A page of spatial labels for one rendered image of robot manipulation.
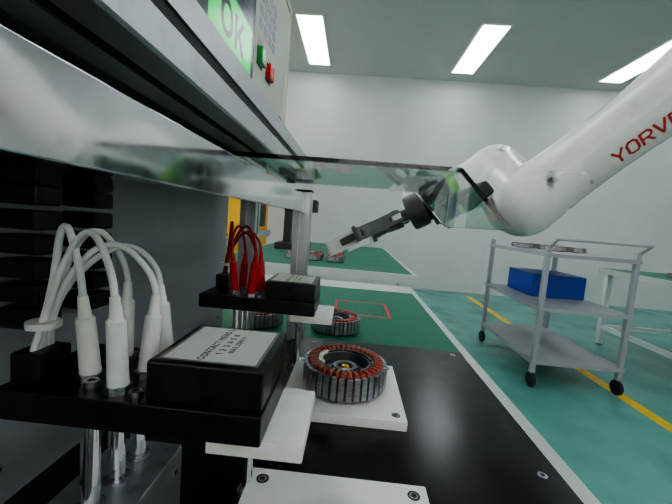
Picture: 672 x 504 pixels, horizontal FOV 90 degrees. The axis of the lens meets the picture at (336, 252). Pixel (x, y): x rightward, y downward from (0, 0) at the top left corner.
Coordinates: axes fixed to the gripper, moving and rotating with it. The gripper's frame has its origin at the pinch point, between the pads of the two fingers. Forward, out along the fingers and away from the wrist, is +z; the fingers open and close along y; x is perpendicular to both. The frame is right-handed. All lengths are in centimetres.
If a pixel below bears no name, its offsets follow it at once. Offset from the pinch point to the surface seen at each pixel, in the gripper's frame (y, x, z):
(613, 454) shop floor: 114, -137, -48
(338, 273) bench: 96, -5, 36
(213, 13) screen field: -50, 17, -13
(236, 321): -36.9, -6.0, 6.0
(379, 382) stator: -32.7, -20.2, -6.9
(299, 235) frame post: -15.7, 3.9, 2.0
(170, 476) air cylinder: -55, -14, 2
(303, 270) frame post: -16.1, -2.4, 3.9
